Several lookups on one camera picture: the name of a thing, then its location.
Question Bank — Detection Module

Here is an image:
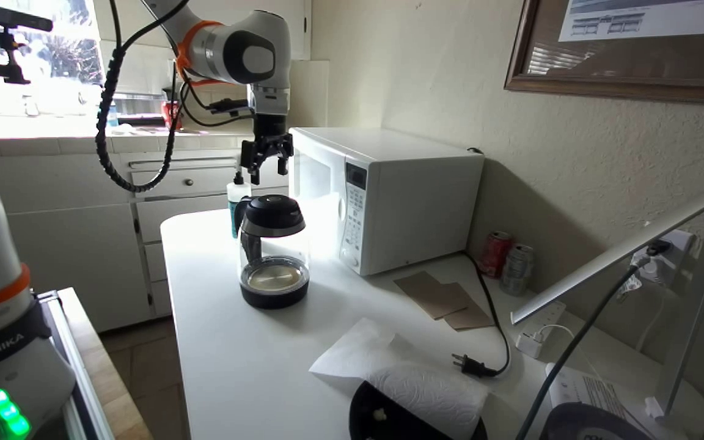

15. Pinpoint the white cabinet drawer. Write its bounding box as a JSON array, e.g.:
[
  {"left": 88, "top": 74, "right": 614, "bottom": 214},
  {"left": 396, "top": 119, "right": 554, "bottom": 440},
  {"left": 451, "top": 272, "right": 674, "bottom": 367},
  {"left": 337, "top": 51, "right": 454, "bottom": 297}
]
[
  {"left": 131, "top": 194, "right": 231, "bottom": 245},
  {"left": 240, "top": 154, "right": 291, "bottom": 195},
  {"left": 128, "top": 162, "right": 240, "bottom": 202}
]

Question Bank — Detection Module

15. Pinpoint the white wall outlet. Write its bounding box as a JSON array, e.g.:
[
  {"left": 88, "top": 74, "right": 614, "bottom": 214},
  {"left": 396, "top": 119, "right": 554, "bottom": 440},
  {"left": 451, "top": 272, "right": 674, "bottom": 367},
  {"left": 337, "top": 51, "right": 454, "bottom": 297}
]
[{"left": 627, "top": 227, "right": 696, "bottom": 288}]

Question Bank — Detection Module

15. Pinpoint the white desk lamp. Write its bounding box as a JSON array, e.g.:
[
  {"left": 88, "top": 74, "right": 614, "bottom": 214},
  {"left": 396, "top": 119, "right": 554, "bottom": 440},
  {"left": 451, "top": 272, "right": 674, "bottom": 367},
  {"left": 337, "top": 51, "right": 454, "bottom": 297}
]
[{"left": 506, "top": 178, "right": 704, "bottom": 440}]

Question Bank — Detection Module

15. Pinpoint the white microwave oven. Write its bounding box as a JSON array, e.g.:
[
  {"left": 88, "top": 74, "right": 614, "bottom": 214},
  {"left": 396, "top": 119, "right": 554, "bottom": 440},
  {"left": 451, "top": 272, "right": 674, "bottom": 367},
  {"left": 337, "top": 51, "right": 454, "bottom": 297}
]
[{"left": 285, "top": 125, "right": 486, "bottom": 279}]

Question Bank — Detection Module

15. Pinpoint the bright window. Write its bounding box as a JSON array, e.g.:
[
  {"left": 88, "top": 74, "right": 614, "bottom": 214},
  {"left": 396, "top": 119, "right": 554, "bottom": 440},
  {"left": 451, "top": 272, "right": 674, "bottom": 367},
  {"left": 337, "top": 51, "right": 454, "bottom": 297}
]
[{"left": 0, "top": 0, "right": 108, "bottom": 117}]

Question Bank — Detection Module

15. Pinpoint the silver soda can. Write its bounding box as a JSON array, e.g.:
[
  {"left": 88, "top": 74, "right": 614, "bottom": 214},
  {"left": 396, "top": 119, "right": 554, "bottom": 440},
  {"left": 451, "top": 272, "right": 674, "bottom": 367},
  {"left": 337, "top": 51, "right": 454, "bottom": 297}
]
[{"left": 502, "top": 242, "right": 538, "bottom": 297}]

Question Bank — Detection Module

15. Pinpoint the wood framed notice board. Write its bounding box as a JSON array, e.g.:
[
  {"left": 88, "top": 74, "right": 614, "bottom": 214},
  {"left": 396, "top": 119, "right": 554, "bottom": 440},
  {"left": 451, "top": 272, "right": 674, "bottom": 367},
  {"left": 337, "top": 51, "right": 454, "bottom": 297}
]
[{"left": 504, "top": 0, "right": 704, "bottom": 108}]

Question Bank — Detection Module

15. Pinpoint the white wall cabinet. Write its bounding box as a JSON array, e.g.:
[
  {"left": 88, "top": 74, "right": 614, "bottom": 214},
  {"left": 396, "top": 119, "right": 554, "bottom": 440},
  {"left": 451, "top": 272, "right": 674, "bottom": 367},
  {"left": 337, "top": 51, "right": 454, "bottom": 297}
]
[{"left": 179, "top": 0, "right": 313, "bottom": 64}]

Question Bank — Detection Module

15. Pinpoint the brown paper piece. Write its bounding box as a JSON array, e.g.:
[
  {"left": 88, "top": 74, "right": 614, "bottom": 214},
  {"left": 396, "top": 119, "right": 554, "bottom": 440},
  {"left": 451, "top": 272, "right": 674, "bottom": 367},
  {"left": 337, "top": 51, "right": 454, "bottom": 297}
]
[
  {"left": 443, "top": 280, "right": 497, "bottom": 333},
  {"left": 390, "top": 268, "right": 472, "bottom": 319}
]

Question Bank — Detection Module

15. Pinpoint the black power cord with plug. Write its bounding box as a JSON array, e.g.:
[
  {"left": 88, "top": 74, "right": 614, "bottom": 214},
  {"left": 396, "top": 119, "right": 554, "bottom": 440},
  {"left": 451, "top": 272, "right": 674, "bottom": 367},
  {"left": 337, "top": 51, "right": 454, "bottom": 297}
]
[{"left": 449, "top": 251, "right": 514, "bottom": 379}]

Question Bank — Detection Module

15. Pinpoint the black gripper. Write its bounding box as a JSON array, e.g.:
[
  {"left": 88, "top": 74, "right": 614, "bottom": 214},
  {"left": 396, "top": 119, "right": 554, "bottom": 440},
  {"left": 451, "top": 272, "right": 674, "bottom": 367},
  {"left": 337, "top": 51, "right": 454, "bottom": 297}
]
[{"left": 238, "top": 113, "right": 296, "bottom": 186}]

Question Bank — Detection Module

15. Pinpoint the red soda can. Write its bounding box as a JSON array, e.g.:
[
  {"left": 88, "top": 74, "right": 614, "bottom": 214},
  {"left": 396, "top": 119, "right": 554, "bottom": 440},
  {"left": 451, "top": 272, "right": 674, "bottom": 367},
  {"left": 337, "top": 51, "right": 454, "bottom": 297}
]
[{"left": 478, "top": 230, "right": 515, "bottom": 279}]

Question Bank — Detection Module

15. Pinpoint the printed paper sheet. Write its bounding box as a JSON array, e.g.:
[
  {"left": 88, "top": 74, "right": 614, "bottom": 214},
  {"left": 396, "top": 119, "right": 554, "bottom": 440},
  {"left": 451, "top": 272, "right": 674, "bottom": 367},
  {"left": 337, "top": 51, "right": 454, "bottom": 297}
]
[{"left": 539, "top": 365, "right": 664, "bottom": 440}]

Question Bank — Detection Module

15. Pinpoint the dark lamp cable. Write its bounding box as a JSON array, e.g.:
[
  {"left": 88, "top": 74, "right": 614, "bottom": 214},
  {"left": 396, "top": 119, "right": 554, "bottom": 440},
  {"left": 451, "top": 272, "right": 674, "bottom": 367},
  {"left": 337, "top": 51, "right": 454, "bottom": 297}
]
[{"left": 514, "top": 239, "right": 671, "bottom": 440}]

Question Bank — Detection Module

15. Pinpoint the black corrugated cable hose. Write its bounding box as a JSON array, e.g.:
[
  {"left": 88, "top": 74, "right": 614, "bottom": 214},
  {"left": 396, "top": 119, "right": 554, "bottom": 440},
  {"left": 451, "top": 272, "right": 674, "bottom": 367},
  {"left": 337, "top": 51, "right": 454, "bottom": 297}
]
[{"left": 92, "top": 0, "right": 194, "bottom": 195}]

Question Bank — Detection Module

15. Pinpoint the white paper towel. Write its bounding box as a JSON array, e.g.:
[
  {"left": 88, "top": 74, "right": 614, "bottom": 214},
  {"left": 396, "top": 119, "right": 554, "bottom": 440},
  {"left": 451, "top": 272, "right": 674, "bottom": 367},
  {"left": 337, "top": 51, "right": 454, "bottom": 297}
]
[{"left": 307, "top": 316, "right": 493, "bottom": 440}]

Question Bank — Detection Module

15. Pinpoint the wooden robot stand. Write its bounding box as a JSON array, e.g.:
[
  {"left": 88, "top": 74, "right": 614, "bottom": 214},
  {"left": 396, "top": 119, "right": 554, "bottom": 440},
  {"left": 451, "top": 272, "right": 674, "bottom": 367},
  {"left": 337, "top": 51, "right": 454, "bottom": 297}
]
[{"left": 32, "top": 286, "right": 154, "bottom": 440}]

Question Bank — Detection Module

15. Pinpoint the small red container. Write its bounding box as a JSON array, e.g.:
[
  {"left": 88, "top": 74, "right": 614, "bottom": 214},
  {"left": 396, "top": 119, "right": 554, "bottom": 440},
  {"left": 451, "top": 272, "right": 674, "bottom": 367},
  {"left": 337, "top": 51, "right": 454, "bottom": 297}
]
[{"left": 164, "top": 101, "right": 185, "bottom": 129}]

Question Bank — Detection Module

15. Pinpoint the glass kettle with black lid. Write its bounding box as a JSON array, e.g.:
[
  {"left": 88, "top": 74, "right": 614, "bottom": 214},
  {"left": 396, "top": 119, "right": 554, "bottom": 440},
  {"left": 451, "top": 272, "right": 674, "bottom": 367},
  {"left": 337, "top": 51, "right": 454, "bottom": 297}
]
[{"left": 234, "top": 194, "right": 313, "bottom": 310}]

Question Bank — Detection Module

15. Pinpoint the bottle with black cap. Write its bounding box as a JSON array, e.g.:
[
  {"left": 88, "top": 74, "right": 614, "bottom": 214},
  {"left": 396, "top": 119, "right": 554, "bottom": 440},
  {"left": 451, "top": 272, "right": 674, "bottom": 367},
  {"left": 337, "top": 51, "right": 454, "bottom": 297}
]
[{"left": 225, "top": 169, "right": 253, "bottom": 239}]

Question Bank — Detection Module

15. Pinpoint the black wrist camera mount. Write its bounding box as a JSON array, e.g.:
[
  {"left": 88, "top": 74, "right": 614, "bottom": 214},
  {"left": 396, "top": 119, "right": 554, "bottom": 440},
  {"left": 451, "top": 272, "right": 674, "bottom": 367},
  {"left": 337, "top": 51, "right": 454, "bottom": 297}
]
[{"left": 208, "top": 95, "right": 250, "bottom": 114}]

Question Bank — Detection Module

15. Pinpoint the white base cabinet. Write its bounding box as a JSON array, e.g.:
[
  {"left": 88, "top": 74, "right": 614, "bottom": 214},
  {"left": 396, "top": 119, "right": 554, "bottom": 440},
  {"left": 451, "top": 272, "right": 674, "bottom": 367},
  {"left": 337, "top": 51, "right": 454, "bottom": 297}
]
[{"left": 0, "top": 113, "right": 294, "bottom": 333}]

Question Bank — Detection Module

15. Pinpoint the black camera on stand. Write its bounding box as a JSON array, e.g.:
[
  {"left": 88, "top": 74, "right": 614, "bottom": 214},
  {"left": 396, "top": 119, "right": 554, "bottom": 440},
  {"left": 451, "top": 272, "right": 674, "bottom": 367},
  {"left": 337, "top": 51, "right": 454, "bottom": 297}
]
[{"left": 0, "top": 0, "right": 54, "bottom": 87}]

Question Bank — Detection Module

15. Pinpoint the black round disc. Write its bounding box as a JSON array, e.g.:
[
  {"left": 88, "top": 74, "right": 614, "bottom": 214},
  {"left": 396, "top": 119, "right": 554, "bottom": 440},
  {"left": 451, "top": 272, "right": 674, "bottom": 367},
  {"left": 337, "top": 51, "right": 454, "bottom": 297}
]
[{"left": 348, "top": 379, "right": 489, "bottom": 440}]

